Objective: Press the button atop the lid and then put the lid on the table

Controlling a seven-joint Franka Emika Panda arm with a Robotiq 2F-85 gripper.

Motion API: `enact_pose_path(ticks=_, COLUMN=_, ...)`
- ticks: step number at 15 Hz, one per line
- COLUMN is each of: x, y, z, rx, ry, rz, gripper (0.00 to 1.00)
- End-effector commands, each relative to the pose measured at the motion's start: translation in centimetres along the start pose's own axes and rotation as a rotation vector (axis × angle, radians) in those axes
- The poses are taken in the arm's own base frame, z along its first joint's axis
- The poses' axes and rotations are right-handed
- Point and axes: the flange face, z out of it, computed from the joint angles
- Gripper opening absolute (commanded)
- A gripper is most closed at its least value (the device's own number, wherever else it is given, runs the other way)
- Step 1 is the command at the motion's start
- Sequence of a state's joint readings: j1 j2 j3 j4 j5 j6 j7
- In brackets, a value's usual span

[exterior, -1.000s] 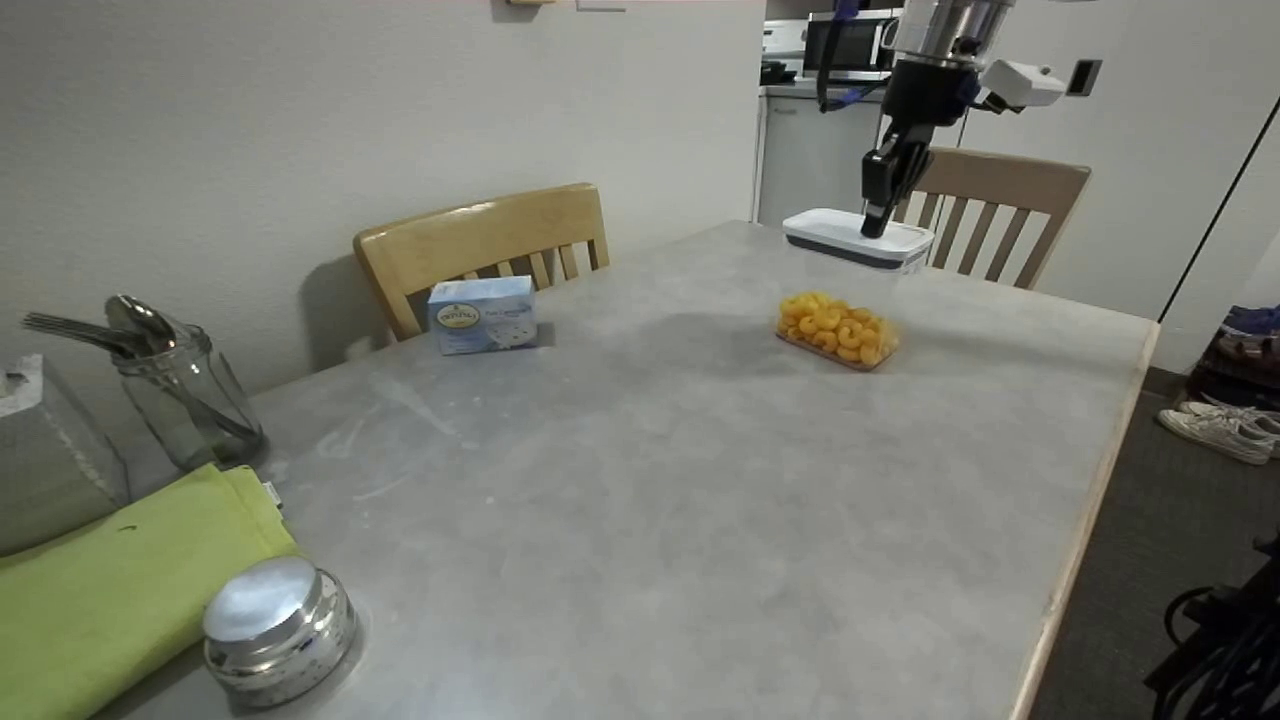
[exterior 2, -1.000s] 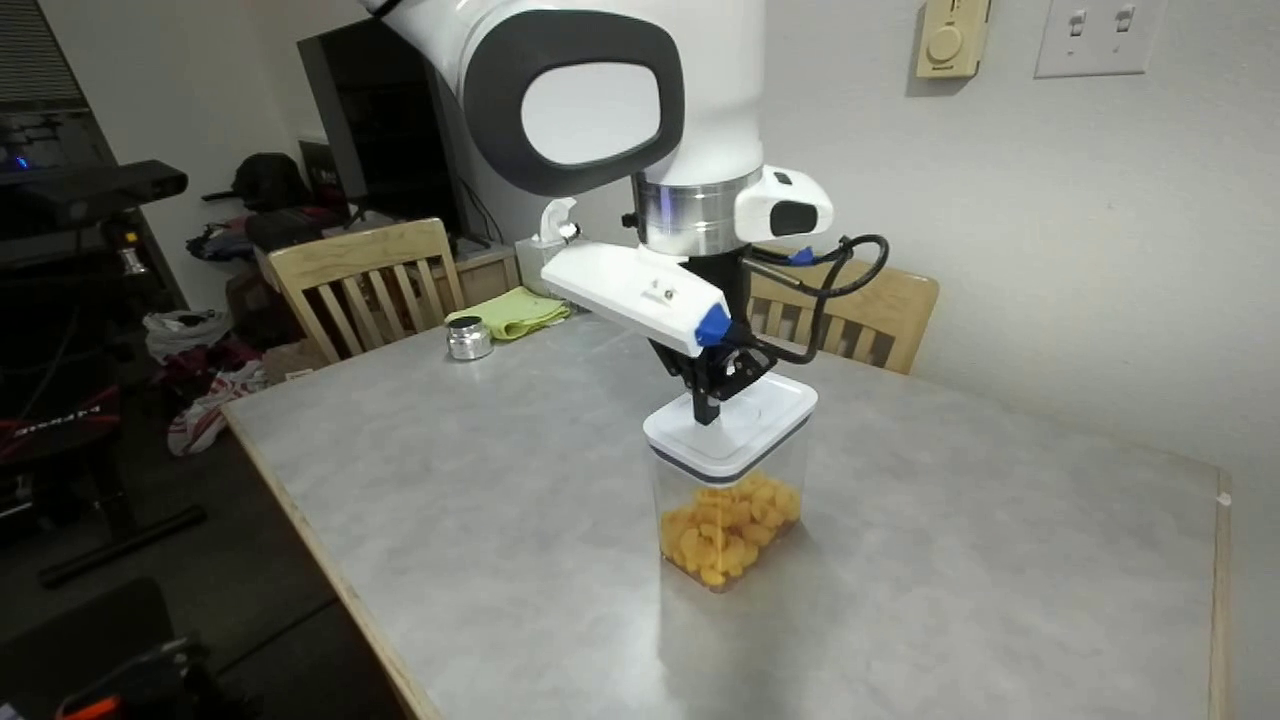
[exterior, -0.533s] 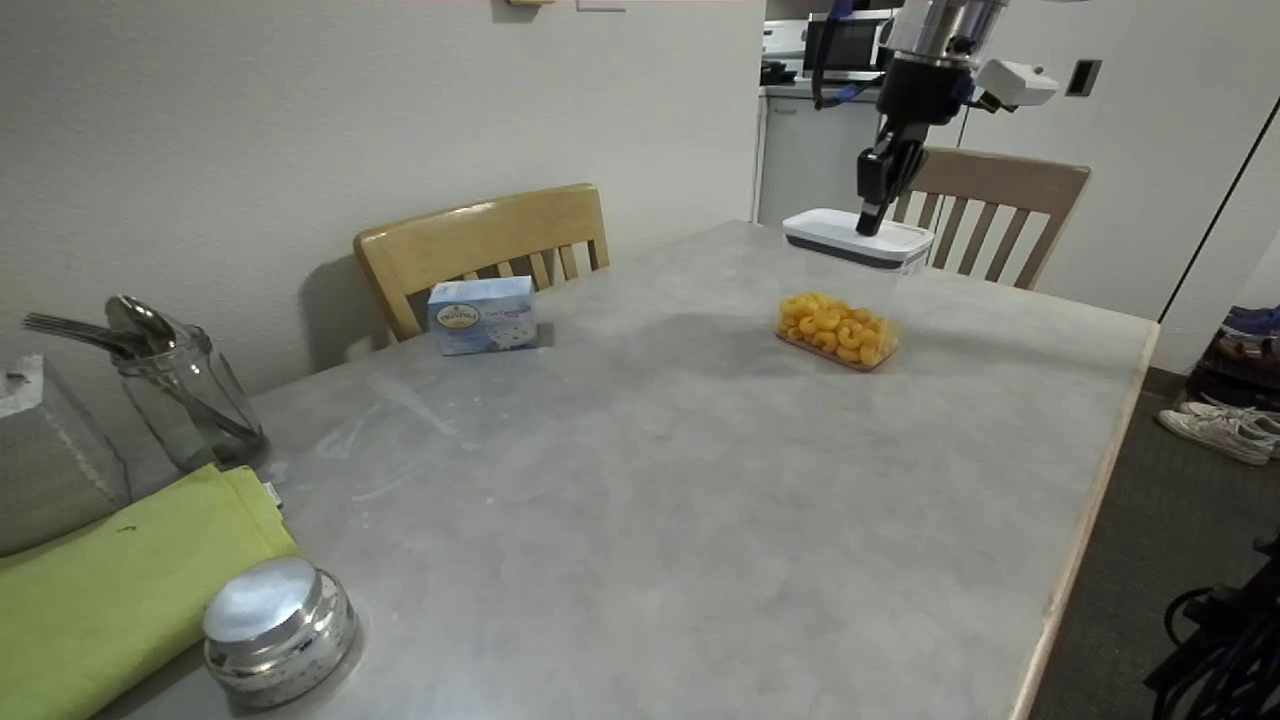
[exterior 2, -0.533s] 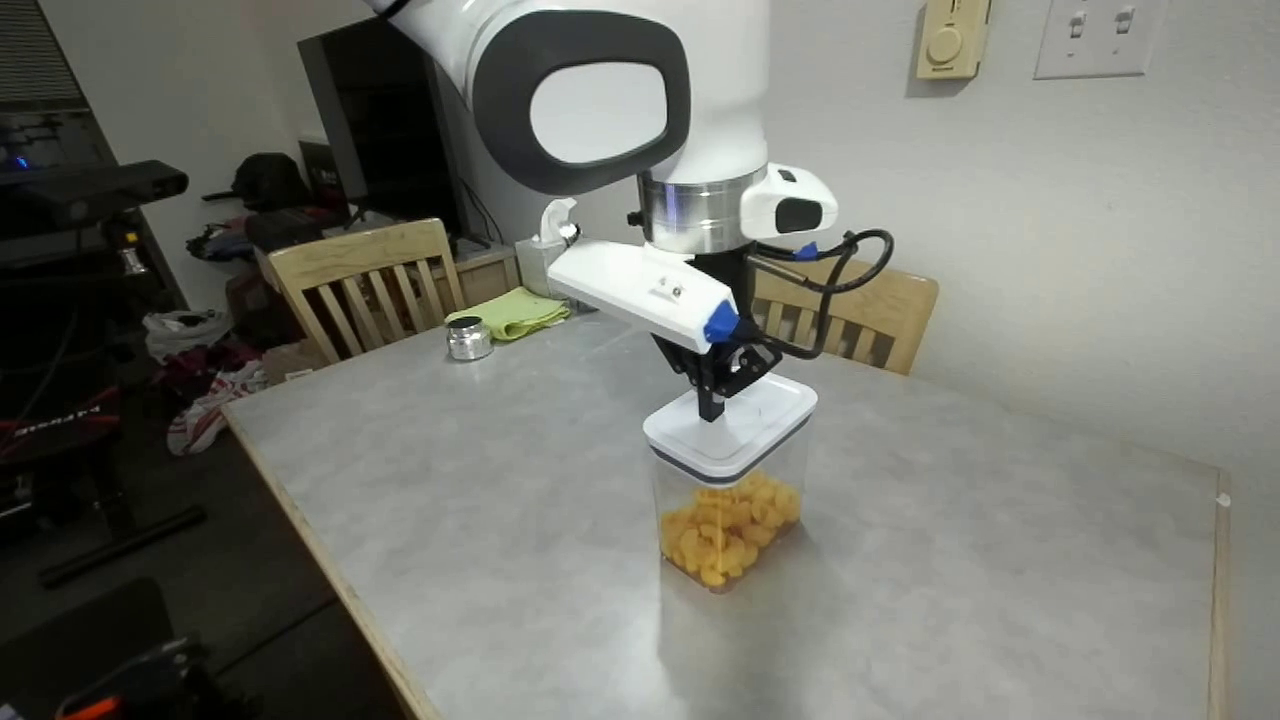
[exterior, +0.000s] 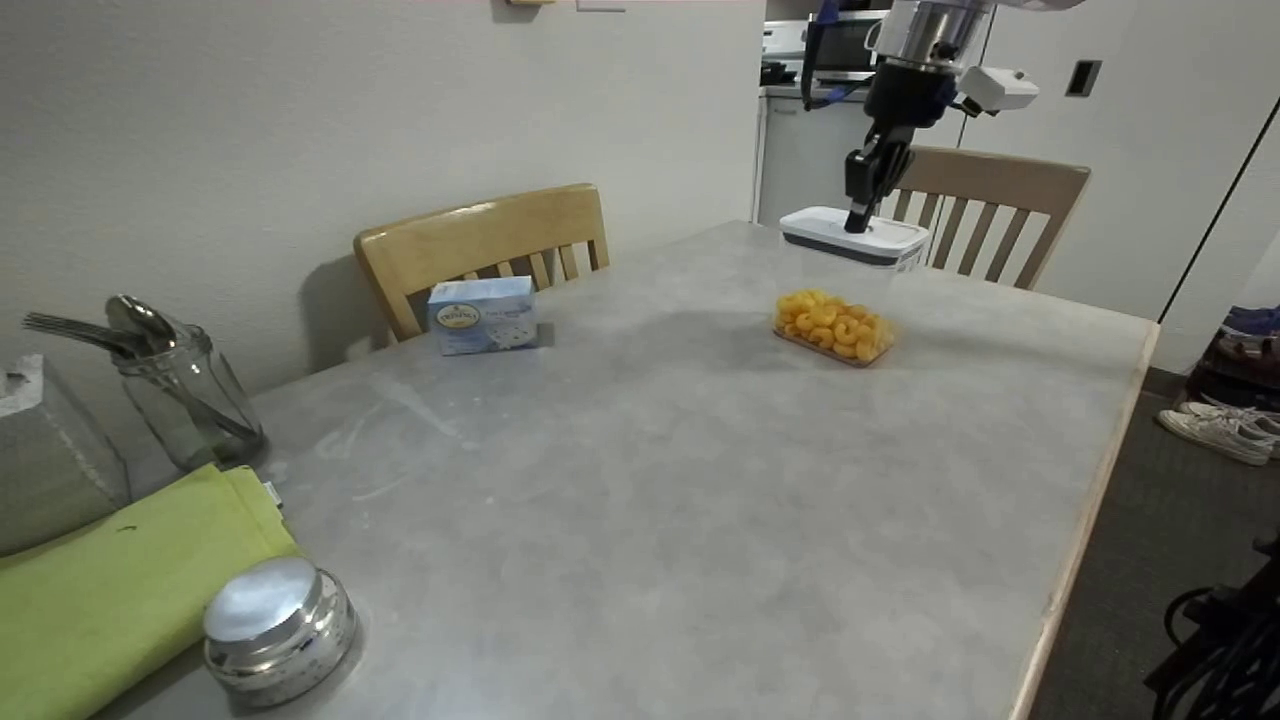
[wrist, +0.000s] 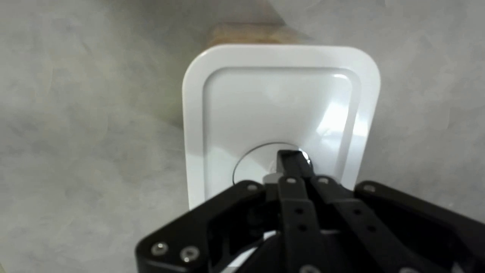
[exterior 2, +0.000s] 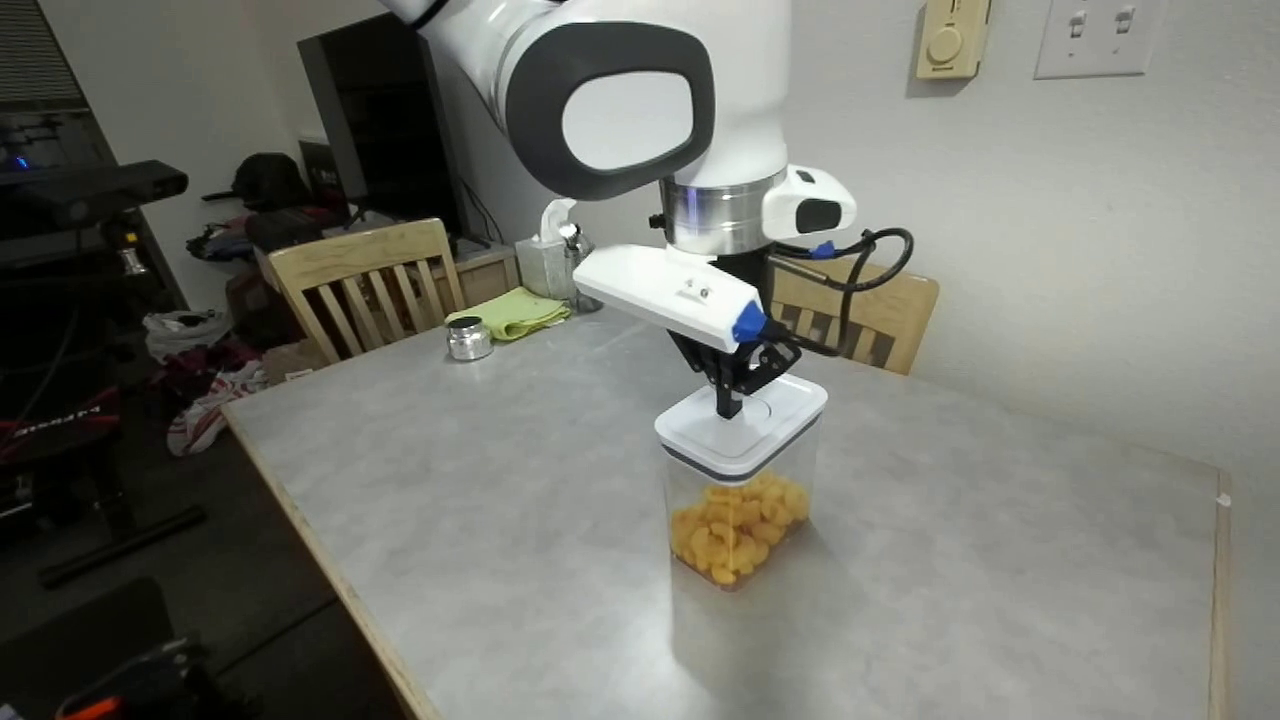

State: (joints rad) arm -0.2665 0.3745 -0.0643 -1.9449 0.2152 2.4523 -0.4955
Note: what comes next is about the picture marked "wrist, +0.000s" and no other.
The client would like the white lidded container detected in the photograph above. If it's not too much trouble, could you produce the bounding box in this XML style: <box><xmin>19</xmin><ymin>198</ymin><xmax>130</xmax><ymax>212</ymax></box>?
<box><xmin>181</xmin><ymin>43</ymin><xmax>383</xmax><ymax>210</ymax></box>

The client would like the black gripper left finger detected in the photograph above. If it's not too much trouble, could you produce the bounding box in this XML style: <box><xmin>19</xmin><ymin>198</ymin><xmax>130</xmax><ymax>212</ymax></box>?
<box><xmin>136</xmin><ymin>148</ymin><xmax>331</xmax><ymax>273</ymax></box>

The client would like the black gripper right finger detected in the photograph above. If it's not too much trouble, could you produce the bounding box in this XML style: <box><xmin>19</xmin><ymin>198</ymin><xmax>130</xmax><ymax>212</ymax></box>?
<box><xmin>299</xmin><ymin>149</ymin><xmax>485</xmax><ymax>273</ymax></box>

